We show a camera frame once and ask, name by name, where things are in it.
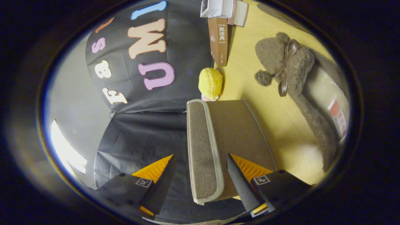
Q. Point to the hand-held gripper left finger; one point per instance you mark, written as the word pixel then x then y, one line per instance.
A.
pixel 161 187

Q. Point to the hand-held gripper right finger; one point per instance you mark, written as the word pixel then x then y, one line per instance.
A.
pixel 242 187

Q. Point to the beige fabric storage box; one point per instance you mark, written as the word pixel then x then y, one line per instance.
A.
pixel 237 131

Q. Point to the brown fuzzy shoe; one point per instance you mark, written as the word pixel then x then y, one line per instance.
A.
pixel 300 65

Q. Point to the black backdrop cloth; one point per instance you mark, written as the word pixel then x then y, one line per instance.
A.
pixel 140 134

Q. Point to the ceiling light panel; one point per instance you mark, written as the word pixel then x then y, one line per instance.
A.
pixel 67 150

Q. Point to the yellow knitted plush ball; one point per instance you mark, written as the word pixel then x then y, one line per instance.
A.
pixel 211 82

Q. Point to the brown hardcover book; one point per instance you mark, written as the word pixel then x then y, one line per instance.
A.
pixel 218 40

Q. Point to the pale pink book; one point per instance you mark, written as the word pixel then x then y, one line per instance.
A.
pixel 240 12

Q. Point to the white book with portrait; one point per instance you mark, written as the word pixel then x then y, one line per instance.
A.
pixel 215 7

